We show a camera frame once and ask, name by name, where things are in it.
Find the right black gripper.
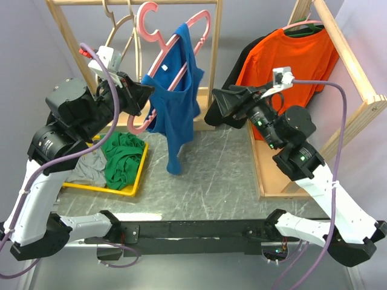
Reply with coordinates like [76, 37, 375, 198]
[211, 80, 283, 149]

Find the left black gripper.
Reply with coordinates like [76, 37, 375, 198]
[80, 69, 155, 140]

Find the blue tank top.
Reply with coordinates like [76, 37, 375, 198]
[142, 23, 204, 175]

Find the yellow plastic tray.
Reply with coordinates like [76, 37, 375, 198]
[63, 142, 149, 196]

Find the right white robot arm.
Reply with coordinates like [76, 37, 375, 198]
[212, 86, 386, 267]

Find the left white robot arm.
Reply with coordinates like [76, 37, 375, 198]
[1, 72, 154, 261]

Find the middle beige wooden hanger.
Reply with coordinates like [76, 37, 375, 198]
[127, 0, 142, 82]

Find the beige wooden hanger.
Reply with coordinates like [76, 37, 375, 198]
[95, 0, 135, 85]
[127, 0, 142, 82]

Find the left beige wooden hanger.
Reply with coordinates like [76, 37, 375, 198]
[95, 0, 135, 85]

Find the pink hanger under orange shirt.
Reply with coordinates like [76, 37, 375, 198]
[282, 13, 324, 31]

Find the green hanger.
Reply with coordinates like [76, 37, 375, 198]
[283, 12, 324, 38]

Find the black shirt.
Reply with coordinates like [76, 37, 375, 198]
[204, 27, 324, 129]

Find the back wooden clothes rack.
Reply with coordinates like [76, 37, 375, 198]
[46, 0, 223, 131]

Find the wooden clothes rack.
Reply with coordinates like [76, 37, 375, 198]
[249, 1, 386, 201]
[46, 0, 223, 131]

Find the green shirt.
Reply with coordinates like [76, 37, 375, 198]
[102, 132, 145, 190]

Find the grey shirt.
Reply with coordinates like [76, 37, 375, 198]
[67, 148, 107, 187]

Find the right wooden clothes rack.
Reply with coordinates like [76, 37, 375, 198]
[249, 1, 386, 201]

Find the orange t-shirt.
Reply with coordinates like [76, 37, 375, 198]
[235, 28, 340, 143]

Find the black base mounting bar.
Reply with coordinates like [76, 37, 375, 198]
[84, 219, 291, 262]

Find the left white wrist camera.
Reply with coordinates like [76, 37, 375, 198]
[88, 46, 123, 88]

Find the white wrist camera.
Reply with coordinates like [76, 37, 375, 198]
[261, 66, 294, 98]
[88, 46, 123, 88]

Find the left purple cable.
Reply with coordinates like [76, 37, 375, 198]
[0, 42, 143, 279]

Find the purple cable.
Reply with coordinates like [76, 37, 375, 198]
[0, 42, 143, 279]
[272, 79, 348, 289]

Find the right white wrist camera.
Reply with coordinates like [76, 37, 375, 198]
[261, 66, 294, 98]

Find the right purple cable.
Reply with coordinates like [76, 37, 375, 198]
[272, 79, 348, 289]

